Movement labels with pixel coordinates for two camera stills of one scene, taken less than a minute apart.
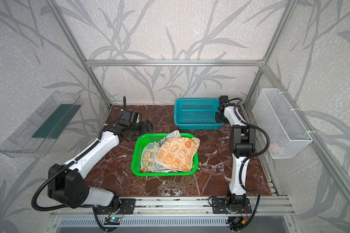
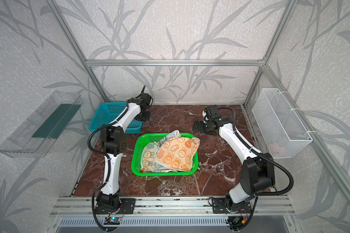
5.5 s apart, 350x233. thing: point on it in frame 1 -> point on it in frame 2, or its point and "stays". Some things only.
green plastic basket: [138, 141] stays
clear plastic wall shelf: [36, 135] stays
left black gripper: [141, 126] -> [143, 115]
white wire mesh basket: [281, 130] stays
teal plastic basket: [196, 113] -> [106, 113]
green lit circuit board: [112, 221] stays
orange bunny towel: [177, 152] stays
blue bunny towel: [149, 151] stays
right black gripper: [218, 116] -> [198, 127]
